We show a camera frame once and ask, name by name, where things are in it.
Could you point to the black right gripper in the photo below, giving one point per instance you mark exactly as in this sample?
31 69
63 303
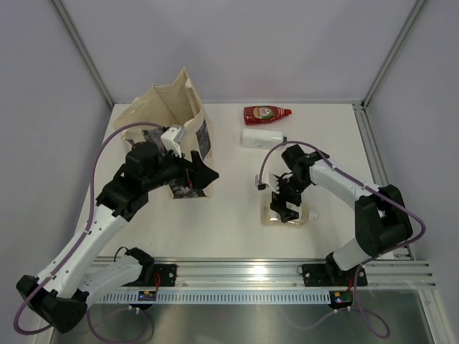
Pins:
278 203

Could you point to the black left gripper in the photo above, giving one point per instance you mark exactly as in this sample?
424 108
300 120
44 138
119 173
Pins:
199 179

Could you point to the clear amber soap bottle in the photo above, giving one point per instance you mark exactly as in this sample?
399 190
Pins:
268 217

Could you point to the beige canvas tote bag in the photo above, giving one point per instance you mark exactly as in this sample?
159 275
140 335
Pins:
167 105

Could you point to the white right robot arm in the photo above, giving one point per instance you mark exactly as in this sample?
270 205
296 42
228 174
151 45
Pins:
381 221

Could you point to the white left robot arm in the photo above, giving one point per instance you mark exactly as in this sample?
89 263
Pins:
61 294

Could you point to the white bottle black cap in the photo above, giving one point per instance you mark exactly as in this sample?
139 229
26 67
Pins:
261 139

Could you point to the red dish soap bottle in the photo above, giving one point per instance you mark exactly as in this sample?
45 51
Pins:
264 114

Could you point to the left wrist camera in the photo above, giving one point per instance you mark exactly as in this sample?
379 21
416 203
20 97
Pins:
171 140

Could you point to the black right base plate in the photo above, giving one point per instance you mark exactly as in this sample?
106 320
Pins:
319 275

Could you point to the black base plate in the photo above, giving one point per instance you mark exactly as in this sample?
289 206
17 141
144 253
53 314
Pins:
165 274
319 275

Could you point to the white slotted cable duct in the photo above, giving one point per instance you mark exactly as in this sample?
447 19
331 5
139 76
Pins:
217 297

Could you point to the right side aluminium rail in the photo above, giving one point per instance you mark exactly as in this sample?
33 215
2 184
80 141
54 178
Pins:
371 147

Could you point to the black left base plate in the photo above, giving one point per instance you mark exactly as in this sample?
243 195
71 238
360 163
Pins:
165 274

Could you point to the aluminium mounting rail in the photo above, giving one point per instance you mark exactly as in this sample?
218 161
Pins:
286 273

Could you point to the left aluminium frame post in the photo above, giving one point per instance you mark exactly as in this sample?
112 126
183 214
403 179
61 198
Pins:
73 33

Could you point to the aluminium frame post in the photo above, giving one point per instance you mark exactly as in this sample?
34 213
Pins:
396 47
73 33

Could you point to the right aluminium frame post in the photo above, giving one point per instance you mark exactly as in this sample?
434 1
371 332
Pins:
396 47

